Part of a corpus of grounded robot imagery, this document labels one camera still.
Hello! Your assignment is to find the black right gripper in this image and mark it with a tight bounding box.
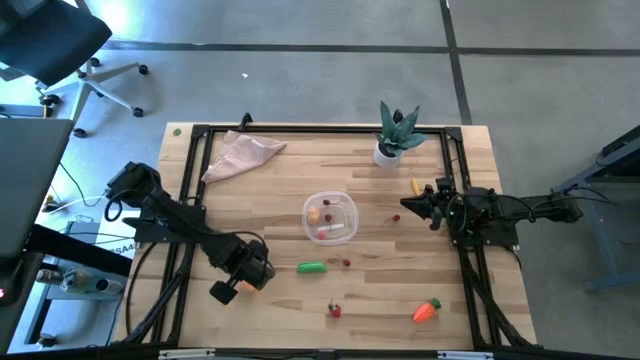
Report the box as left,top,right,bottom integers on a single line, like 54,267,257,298
400,177,459,221

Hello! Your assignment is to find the grey desk top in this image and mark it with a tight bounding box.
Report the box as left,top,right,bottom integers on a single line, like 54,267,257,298
0,117,75,260

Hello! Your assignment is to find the black equipment box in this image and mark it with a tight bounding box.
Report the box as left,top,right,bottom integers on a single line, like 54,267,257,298
0,252,44,351

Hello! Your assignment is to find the pale pink cloth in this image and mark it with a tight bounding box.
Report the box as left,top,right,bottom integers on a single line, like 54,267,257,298
200,130,289,184

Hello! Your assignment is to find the white floor cable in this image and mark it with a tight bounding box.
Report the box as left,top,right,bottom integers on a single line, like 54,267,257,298
47,193,109,212

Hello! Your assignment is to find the clear plastic tupperware container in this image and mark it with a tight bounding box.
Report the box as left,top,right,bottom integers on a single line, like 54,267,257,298
301,190,360,247

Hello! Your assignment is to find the green plant in white pot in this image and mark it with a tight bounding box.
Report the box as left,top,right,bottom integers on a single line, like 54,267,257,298
373,100,429,170

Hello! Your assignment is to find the white edge bracket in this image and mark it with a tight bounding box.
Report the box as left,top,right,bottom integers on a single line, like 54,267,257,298
436,350,495,360
158,349,217,360

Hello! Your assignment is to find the white paper sheet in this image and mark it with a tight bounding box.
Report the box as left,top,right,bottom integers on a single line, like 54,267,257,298
94,209,144,260

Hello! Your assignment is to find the black desk leg beam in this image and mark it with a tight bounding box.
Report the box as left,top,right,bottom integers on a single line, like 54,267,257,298
24,224,134,276

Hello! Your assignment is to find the blue grey metal desk frame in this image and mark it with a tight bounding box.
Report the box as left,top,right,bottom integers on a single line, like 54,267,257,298
555,124,640,294

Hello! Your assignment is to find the black office chair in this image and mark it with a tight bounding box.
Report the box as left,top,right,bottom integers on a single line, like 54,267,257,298
0,0,150,139

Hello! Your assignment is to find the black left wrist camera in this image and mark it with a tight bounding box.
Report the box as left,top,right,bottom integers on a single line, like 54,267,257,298
208,279,240,307

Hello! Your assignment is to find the orange toy carrot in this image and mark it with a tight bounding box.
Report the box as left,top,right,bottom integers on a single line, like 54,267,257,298
412,297,443,324

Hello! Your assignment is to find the black aluminium table frame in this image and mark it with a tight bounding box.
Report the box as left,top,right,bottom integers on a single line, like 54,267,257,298
112,123,540,354

